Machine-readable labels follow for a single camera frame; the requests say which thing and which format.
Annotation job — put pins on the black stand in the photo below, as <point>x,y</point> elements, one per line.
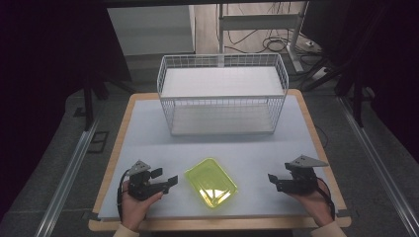
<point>89,102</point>
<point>357,98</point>

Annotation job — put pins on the white cabinet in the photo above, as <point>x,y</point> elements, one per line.
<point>151,29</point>

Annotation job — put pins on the black mat clip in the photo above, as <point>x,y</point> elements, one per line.
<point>342,213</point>
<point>90,215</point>

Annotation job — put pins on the white power strip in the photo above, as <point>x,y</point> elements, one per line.
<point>320,74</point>

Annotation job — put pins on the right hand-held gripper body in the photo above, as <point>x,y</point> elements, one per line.
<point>298,181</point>

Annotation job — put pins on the metal floor rail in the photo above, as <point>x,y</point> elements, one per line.
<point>378,164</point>
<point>66,184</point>

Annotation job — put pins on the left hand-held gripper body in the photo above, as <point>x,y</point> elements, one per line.
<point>141,187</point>

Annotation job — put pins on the dark curtain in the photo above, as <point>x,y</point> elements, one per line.
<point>388,65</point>
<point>39,82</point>

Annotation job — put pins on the person's right hand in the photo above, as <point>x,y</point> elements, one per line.
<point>314,205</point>

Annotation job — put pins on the person's left hand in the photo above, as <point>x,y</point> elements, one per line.
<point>135,210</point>

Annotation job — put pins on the pale grey table mat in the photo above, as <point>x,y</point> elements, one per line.
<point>250,154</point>

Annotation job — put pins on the white metal stand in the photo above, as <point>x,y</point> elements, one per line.
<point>257,22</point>

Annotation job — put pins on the yellow-green plastic tray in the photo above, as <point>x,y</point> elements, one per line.
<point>210,182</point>

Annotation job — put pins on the black floor plate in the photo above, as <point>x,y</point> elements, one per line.
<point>98,142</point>

